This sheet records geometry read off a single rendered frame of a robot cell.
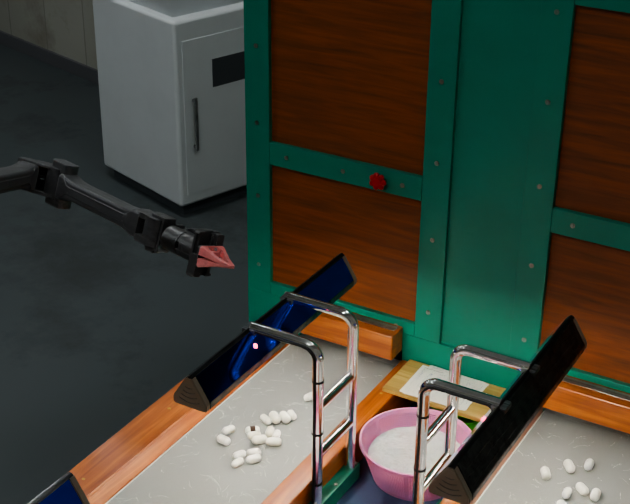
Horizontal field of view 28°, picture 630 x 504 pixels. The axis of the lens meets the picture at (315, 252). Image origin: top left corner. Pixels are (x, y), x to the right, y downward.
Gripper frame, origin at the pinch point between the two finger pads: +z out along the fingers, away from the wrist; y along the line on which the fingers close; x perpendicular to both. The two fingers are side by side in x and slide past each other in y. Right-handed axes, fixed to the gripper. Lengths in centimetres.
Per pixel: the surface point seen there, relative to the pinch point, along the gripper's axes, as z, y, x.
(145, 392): -122, 90, -103
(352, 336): 23.1, 8.2, -17.7
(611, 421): 62, 17, -69
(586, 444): 58, 25, -69
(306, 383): -6, 33, -43
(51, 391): -145, 97, -82
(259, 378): -16, 36, -37
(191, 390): 16.7, 19.8, 20.3
